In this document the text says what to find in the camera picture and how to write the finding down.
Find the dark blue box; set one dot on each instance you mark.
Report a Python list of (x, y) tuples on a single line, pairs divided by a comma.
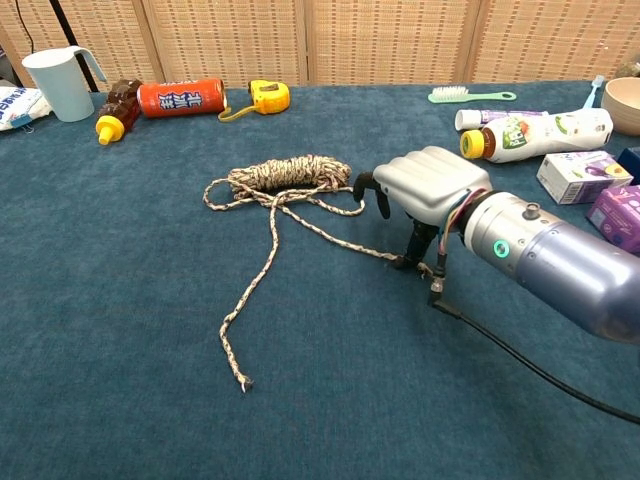
[(631, 160)]

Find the beige bowl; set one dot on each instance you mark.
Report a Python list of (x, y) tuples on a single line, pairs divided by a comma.
[(625, 112)]

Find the mint green hairbrush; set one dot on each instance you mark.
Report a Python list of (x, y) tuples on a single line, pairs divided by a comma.
[(450, 95)]

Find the black tripod stand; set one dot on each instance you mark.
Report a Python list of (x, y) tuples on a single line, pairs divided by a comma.
[(65, 20)]

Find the white drink bottle yellow cap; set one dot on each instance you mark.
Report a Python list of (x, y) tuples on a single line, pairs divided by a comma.
[(540, 135)]

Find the orange soda can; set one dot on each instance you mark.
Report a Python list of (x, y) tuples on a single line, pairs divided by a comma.
[(180, 98)]

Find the blue carpet table cover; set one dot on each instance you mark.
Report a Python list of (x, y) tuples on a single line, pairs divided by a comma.
[(150, 375)]

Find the purple box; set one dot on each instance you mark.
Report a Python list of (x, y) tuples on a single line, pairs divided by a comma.
[(620, 210)]

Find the brown bottle with yellow cap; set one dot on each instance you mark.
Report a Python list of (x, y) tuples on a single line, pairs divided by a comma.
[(122, 107)]

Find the yellow tape measure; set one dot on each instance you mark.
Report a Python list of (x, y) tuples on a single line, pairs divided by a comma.
[(270, 97)]

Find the pale blue plastic pitcher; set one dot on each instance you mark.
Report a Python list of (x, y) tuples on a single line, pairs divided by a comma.
[(55, 90)]

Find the white and purple toothpaste tube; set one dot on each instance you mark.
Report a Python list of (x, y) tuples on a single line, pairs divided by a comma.
[(470, 119)]

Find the light blue toothbrush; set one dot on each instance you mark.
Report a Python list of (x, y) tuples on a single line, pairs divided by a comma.
[(595, 87)]

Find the bamboo folding screen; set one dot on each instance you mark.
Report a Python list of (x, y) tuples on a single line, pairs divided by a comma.
[(350, 40)]

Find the white carton with purple print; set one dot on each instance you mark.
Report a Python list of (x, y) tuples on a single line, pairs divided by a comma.
[(575, 180)]

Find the silver and black right robot hand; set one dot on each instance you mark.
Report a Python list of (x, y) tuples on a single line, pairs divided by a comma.
[(430, 180)]

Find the white bag with blue print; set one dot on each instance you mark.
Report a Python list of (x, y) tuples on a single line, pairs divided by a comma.
[(20, 107)]

